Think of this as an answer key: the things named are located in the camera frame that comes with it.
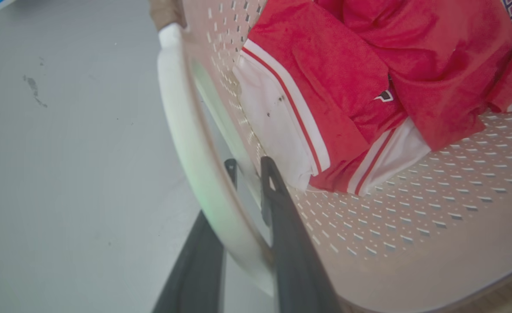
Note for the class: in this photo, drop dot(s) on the red and white jersey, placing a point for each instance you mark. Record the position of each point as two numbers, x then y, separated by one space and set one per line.
369 78

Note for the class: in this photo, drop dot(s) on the brown wooden furniture piece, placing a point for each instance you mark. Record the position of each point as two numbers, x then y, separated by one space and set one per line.
165 12

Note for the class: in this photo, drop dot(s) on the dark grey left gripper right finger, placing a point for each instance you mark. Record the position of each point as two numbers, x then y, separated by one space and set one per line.
293 256

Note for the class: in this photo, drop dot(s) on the white perforated plastic laundry basket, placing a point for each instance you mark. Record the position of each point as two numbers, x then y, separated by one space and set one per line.
412 226

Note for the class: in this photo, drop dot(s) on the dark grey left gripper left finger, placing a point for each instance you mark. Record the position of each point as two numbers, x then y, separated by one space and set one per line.
197 274

